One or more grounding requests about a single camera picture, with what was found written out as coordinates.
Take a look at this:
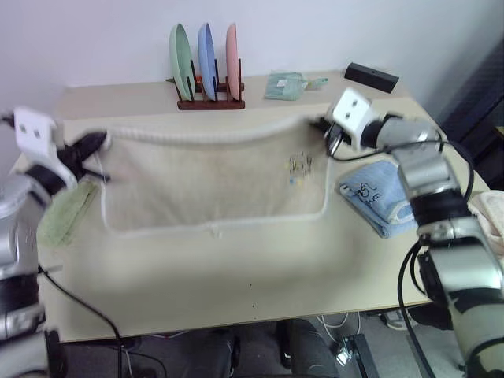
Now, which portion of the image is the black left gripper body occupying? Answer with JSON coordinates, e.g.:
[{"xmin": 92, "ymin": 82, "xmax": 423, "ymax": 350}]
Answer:
[{"xmin": 57, "ymin": 138, "xmax": 95, "ymax": 180}]

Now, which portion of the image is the black metal floor stand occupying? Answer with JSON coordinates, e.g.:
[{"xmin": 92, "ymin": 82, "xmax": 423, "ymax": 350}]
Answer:
[{"xmin": 329, "ymin": 333, "xmax": 381, "ymax": 378}]

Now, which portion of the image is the beige towel with white trim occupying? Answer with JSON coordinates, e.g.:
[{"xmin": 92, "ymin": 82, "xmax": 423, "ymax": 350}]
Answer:
[{"xmin": 96, "ymin": 113, "xmax": 335, "ymax": 241}]

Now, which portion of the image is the blue plate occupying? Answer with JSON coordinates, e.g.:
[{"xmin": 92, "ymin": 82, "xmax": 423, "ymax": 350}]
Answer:
[{"xmin": 197, "ymin": 22, "xmax": 218, "ymax": 102}]

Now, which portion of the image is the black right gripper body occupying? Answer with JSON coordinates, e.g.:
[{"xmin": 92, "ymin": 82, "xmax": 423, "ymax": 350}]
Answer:
[{"xmin": 322, "ymin": 117, "xmax": 354, "ymax": 149}]

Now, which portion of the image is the white floor cable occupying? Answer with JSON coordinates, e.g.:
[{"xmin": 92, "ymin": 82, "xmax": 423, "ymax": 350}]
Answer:
[{"xmin": 313, "ymin": 313, "xmax": 365, "ymax": 336}]

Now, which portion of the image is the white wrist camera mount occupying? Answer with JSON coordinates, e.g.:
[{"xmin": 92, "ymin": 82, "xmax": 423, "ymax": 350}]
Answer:
[
  {"xmin": 13, "ymin": 106, "xmax": 79, "ymax": 190},
  {"xmin": 329, "ymin": 87, "xmax": 374, "ymax": 151}
]

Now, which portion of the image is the folded blue towel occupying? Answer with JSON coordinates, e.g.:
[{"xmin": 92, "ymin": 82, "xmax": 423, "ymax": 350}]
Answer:
[{"xmin": 336, "ymin": 160, "xmax": 421, "ymax": 240}]

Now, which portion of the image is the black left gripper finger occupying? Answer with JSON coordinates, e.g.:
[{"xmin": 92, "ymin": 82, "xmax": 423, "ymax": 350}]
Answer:
[
  {"xmin": 80, "ymin": 131, "xmax": 113, "ymax": 153},
  {"xmin": 80, "ymin": 166, "xmax": 112, "ymax": 183}
]

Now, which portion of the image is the brown wooden plate rack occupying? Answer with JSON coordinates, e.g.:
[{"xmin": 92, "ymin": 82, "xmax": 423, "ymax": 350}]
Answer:
[{"xmin": 167, "ymin": 58, "xmax": 246, "ymax": 111}]

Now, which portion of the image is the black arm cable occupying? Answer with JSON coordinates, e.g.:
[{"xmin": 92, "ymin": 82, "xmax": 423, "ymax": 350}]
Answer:
[
  {"xmin": 325, "ymin": 133, "xmax": 477, "ymax": 378},
  {"xmin": 0, "ymin": 111, "xmax": 124, "ymax": 378}
]

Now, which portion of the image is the dark cabinet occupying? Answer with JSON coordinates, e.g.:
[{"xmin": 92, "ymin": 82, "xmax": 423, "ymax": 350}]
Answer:
[{"xmin": 435, "ymin": 37, "xmax": 504, "ymax": 190}]

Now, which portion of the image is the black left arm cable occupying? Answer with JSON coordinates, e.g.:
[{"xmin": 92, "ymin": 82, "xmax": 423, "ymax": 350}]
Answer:
[{"xmin": 0, "ymin": 111, "xmax": 124, "ymax": 378}]

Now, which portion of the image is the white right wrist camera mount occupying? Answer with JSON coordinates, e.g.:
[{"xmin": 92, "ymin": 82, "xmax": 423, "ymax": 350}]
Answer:
[{"xmin": 329, "ymin": 87, "xmax": 374, "ymax": 151}]

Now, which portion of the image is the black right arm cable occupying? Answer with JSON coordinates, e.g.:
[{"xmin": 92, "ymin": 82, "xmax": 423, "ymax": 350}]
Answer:
[{"xmin": 325, "ymin": 133, "xmax": 477, "ymax": 378}]

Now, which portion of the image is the packaged green cloth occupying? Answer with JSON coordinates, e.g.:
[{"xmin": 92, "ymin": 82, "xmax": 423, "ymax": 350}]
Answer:
[{"xmin": 262, "ymin": 70, "xmax": 330, "ymax": 102}]

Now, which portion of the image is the pink plate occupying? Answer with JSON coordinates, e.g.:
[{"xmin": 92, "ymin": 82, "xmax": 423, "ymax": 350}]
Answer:
[{"xmin": 225, "ymin": 22, "xmax": 241, "ymax": 102}]

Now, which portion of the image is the folded green towel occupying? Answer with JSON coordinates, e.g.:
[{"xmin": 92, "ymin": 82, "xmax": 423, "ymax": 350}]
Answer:
[{"xmin": 37, "ymin": 180, "xmax": 102, "ymax": 249}]

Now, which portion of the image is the black rectangular box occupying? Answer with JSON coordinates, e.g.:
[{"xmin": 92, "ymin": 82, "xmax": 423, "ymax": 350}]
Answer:
[{"xmin": 343, "ymin": 61, "xmax": 401, "ymax": 95}]

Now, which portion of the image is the green plate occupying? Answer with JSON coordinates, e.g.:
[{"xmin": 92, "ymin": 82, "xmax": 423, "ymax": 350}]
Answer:
[{"xmin": 169, "ymin": 23, "xmax": 197, "ymax": 102}]

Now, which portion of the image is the black trouser leg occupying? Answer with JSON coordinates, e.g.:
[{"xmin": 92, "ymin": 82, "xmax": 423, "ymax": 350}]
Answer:
[{"xmin": 408, "ymin": 303, "xmax": 454, "ymax": 332}]

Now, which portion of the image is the white sneaker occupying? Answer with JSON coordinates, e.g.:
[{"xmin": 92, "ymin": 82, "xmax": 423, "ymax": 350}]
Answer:
[{"xmin": 382, "ymin": 309, "xmax": 415, "ymax": 331}]

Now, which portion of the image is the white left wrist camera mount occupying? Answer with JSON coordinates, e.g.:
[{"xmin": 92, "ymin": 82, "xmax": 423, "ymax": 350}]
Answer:
[{"xmin": 13, "ymin": 106, "xmax": 79, "ymax": 190}]

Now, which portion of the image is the dark rounded shape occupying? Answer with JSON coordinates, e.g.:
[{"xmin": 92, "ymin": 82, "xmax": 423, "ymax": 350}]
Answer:
[
  {"xmin": 280, "ymin": 317, "xmax": 340, "ymax": 378},
  {"xmin": 137, "ymin": 328, "xmax": 243, "ymax": 378}
]

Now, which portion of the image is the folded pink towel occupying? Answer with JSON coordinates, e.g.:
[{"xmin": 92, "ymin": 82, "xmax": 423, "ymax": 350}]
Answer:
[{"xmin": 466, "ymin": 191, "xmax": 504, "ymax": 259}]

